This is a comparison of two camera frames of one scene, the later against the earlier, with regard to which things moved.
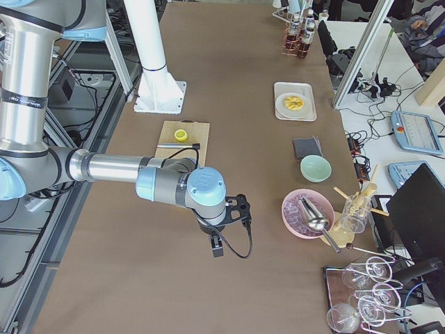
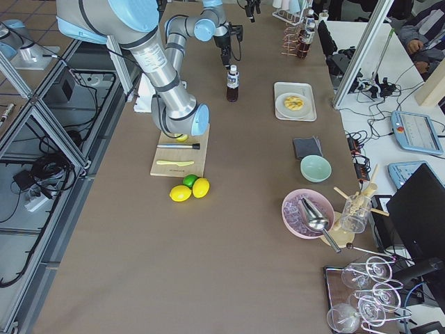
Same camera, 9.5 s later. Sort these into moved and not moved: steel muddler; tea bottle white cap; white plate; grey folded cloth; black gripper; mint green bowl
Moved: black gripper; tea bottle white cap
Not moved: white plate; mint green bowl; steel muddler; grey folded cloth
